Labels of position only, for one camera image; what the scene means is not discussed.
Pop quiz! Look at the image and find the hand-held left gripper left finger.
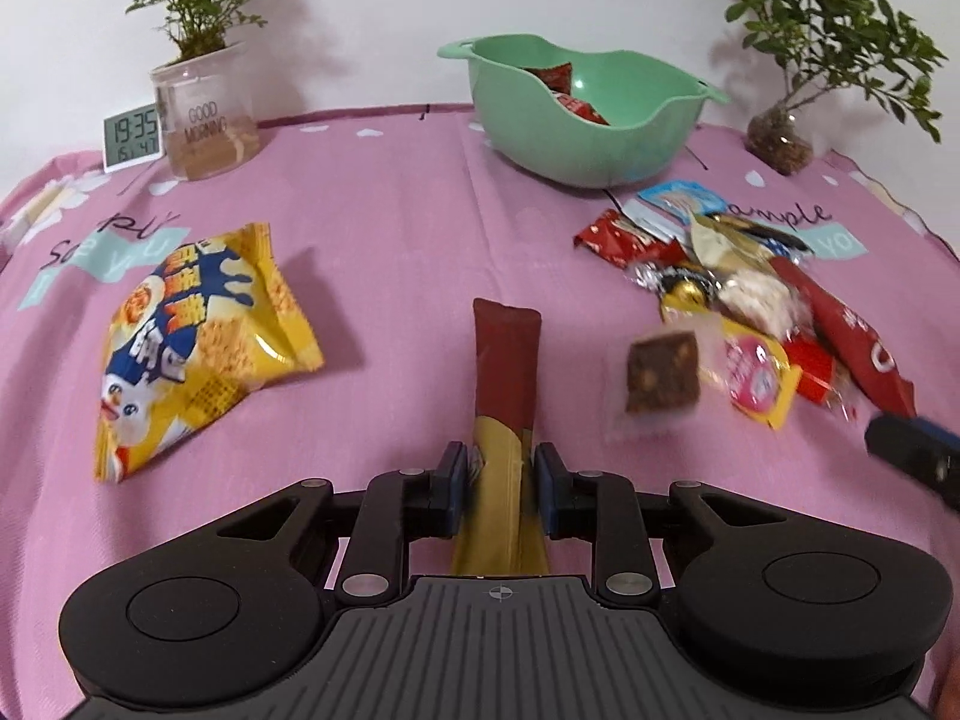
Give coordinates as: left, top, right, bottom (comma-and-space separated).
217, 441, 467, 605

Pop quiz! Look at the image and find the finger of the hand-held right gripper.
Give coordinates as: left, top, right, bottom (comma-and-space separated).
865, 411, 960, 517

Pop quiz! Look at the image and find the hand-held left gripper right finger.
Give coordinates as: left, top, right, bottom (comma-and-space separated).
534, 441, 781, 607

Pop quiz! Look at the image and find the brown gold stick packet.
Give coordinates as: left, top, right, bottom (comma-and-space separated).
450, 298, 552, 578

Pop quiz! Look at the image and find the brownie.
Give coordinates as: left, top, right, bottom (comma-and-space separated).
611, 326, 706, 440

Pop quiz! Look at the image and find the beige packet with black print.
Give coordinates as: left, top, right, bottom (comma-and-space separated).
688, 211, 781, 275

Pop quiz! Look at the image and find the green plastic bowl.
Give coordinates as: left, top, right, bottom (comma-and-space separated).
437, 34, 730, 188

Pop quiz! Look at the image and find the red snack bar packet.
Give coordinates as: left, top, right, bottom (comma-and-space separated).
551, 92, 610, 126

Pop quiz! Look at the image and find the small red printed packet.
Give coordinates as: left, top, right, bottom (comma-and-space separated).
523, 62, 575, 95

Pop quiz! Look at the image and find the dark red long packet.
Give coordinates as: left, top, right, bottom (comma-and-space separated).
772, 255, 917, 421

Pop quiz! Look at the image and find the red candy in clear wrapper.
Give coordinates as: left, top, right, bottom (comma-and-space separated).
784, 337, 856, 421

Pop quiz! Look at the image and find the yellow packet with pink label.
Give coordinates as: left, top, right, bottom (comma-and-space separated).
705, 315, 803, 432

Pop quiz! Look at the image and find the puffed snack in clear wrapper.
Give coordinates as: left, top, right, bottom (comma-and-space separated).
712, 266, 815, 338

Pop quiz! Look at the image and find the black gold packet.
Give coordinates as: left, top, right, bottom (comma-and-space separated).
720, 214, 815, 256

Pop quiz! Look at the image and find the gold black foil candy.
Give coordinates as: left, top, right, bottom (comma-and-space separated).
658, 274, 725, 323

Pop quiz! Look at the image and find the pink printed tablecloth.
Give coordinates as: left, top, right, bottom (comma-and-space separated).
0, 101, 960, 720

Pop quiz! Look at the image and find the red candy packet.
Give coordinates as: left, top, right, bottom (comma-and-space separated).
574, 210, 687, 269

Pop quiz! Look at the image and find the yellow chip bag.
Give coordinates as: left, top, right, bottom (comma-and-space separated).
94, 223, 323, 485

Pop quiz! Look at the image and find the white silver packet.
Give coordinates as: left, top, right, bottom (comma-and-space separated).
619, 202, 691, 245

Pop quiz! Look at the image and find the blue snack packet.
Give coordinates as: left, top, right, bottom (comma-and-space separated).
637, 180, 730, 226

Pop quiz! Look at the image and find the plant in round glass vase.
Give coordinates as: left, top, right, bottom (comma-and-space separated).
724, 0, 950, 177

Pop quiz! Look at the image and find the potted plant in glass cup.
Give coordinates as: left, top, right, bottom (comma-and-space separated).
124, 0, 301, 182

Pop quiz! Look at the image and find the white digital clock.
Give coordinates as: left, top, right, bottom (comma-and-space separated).
103, 101, 164, 173

